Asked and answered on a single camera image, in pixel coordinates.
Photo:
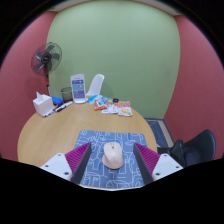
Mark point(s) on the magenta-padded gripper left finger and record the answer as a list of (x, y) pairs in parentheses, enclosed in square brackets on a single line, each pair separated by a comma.
[(56, 165)]

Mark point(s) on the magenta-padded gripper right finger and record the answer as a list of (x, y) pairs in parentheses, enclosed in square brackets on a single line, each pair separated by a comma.
[(165, 165)]

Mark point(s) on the beige computer mouse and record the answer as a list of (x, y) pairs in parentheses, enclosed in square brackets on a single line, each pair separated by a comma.
[(112, 156)]

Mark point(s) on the blue patterned mouse pad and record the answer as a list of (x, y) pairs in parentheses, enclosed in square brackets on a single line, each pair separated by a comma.
[(96, 140)]

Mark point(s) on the black office chair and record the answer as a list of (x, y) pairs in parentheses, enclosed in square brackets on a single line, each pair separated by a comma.
[(201, 145)]

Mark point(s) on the red-capped white marker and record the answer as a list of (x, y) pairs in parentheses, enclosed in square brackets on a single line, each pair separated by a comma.
[(64, 106), (49, 113)]

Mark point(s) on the black-capped white marker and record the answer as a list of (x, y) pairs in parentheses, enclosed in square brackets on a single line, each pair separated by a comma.
[(54, 110)]

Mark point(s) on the white tissue box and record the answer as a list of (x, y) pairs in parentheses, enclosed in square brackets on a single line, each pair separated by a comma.
[(42, 106)]

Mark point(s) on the blue whiteboard eraser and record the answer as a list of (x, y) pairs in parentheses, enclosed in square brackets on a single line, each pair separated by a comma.
[(57, 100)]

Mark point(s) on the dark mesh pen cup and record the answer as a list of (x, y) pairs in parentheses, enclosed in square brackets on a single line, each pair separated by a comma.
[(66, 94)]

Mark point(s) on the orange snack packet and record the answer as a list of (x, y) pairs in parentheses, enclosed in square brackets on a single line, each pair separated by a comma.
[(100, 105)]

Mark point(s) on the white snack packet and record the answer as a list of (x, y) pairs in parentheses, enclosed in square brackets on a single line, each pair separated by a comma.
[(110, 109)]

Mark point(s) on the light blue packet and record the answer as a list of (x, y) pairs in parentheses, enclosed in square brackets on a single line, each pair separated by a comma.
[(96, 98)]

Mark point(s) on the clear acrylic sign stand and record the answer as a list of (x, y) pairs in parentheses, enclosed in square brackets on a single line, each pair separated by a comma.
[(78, 88)]

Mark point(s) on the small black object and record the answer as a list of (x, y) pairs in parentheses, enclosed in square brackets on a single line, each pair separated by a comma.
[(115, 100)]

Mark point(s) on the white plastic chair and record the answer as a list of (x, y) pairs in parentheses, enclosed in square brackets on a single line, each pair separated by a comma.
[(96, 85)]

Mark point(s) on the red-poled standing fan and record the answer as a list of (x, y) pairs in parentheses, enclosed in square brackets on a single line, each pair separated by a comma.
[(46, 58)]

